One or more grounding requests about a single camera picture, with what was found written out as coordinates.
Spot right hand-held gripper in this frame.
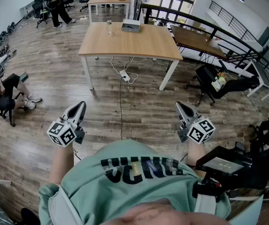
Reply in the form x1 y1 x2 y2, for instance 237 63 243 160
175 101 216 145

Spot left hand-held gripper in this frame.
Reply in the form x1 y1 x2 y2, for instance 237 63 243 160
46 101 87 148

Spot grey box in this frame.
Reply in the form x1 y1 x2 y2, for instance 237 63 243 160
121 18 141 33

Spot person's left forearm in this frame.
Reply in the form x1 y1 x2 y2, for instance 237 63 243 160
48 141 76 188

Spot person's right forearm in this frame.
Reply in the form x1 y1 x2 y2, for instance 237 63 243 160
186 139 207 170

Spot small yellow green object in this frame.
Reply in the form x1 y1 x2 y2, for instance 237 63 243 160
210 71 228 91

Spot person's green printed t-shirt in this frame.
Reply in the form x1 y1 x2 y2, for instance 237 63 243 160
38 138 231 225

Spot dark wooden table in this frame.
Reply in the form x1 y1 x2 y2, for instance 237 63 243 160
170 24 227 64

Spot white side table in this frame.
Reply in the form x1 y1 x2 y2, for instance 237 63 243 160
238 59 269 102

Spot light wooden table white legs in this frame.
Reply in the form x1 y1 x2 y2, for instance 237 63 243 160
86 0 132 23
77 21 184 91

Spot thin stair railing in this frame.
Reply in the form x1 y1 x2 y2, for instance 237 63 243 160
208 0 259 41

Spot black metal railing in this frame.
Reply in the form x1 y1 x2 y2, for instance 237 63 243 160
138 3 269 84

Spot white power strip with cables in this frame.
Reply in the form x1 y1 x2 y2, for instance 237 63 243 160
110 56 154 84

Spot grey shoulder strap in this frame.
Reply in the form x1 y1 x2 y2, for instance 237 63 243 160
47 186 83 225
193 193 217 215

